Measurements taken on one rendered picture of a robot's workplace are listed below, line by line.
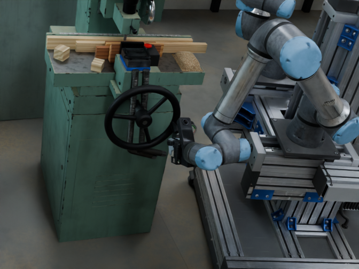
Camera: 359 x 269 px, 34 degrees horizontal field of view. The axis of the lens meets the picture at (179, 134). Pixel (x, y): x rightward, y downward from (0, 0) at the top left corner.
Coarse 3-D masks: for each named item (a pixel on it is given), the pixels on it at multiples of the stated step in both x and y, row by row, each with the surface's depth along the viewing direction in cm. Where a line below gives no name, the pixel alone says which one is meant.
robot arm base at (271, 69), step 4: (272, 60) 253; (268, 64) 254; (272, 64) 253; (276, 64) 253; (264, 68) 256; (268, 68) 254; (272, 68) 254; (276, 68) 253; (280, 68) 254; (264, 72) 255; (268, 72) 254; (272, 72) 254; (276, 72) 254; (280, 72) 255; (268, 76) 255; (272, 76) 255; (276, 76) 255; (280, 76) 256; (284, 76) 257
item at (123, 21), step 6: (114, 6) 228; (120, 6) 225; (114, 12) 228; (120, 12) 221; (114, 18) 229; (120, 18) 221; (126, 18) 218; (132, 18) 219; (138, 18) 220; (120, 24) 221; (126, 24) 219; (132, 24) 220; (138, 24) 221; (120, 30) 222; (126, 30) 221; (138, 30) 223
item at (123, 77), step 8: (120, 64) 212; (120, 72) 212; (128, 72) 208; (152, 72) 211; (160, 72) 212; (120, 80) 212; (128, 80) 210; (152, 80) 213; (120, 88) 213; (128, 88) 212
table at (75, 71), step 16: (48, 64) 220; (64, 64) 215; (80, 64) 218; (112, 64) 222; (160, 64) 229; (176, 64) 232; (64, 80) 212; (80, 80) 214; (96, 80) 217; (112, 80) 218; (160, 80) 226; (176, 80) 229; (192, 80) 232; (160, 96) 219
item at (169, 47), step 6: (78, 42) 223; (84, 42) 224; (90, 42) 225; (96, 42) 225; (102, 42) 226; (156, 42) 235; (162, 42) 236; (168, 42) 237; (174, 42) 238; (180, 42) 240; (186, 42) 241; (192, 42) 242; (78, 48) 224; (84, 48) 224; (90, 48) 225; (168, 48) 237; (174, 48) 238; (180, 48) 239; (186, 48) 240; (192, 48) 241; (198, 48) 242; (204, 48) 243
